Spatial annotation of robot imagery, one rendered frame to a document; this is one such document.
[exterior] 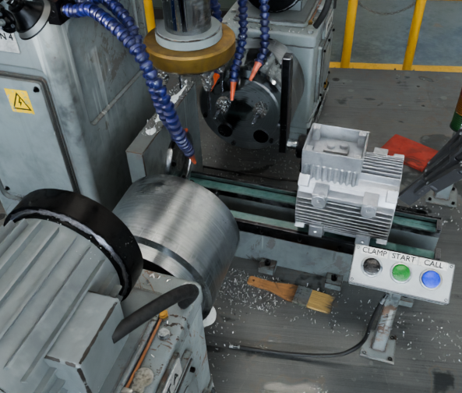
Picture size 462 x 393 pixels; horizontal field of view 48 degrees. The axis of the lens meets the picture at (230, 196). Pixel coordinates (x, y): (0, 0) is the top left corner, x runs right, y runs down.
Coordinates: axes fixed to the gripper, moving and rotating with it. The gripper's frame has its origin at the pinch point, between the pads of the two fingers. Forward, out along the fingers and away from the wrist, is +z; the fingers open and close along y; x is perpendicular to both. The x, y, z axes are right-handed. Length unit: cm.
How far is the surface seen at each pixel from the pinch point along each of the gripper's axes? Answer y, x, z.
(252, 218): -1.5, -19.8, 32.9
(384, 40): -300, 38, 105
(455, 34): -323, 82, 80
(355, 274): 19.9, -4.6, 8.4
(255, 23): -53, -44, 19
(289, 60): -18.0, -33.2, 2.7
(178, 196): 20.6, -38.2, 15.4
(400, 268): 18.3, 0.6, 3.0
